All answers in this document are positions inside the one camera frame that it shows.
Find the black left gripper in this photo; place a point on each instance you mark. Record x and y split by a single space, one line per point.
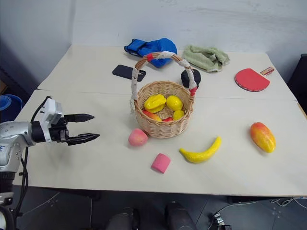
58 132

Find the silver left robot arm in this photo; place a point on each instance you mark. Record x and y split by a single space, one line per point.
13 135

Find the red yellow mango in basket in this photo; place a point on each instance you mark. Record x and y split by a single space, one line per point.
152 116

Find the yellow star fruit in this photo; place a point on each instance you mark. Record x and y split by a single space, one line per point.
155 103

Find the red object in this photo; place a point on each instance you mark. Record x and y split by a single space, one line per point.
168 119

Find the pink peach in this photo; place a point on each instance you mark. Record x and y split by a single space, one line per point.
137 137

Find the black smartphone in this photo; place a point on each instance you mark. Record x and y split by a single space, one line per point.
124 71

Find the blue bucket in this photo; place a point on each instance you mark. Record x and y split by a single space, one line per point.
9 107

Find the pink cylinder block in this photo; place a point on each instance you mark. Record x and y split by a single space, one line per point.
160 163

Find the large yellow lemon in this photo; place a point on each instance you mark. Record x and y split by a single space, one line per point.
174 102

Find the small yellow lemon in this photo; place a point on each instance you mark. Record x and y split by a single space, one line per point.
179 114

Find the dark rounded robot foot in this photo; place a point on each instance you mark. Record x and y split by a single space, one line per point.
124 219
180 216

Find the blue cloth bag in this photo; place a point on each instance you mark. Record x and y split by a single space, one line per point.
153 50

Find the yellow banana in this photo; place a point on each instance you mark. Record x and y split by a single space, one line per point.
201 153

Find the black round object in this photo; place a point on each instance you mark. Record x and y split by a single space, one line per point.
196 78

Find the green towel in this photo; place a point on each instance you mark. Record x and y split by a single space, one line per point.
206 58

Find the small black floor device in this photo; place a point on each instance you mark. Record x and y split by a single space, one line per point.
219 219

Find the red table tennis paddle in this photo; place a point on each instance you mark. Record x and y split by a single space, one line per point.
251 79

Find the orange yellow mango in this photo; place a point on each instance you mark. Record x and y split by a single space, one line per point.
263 137

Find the black chair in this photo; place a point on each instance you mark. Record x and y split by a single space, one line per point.
298 76

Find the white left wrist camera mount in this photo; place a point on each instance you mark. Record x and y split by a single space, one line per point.
51 111

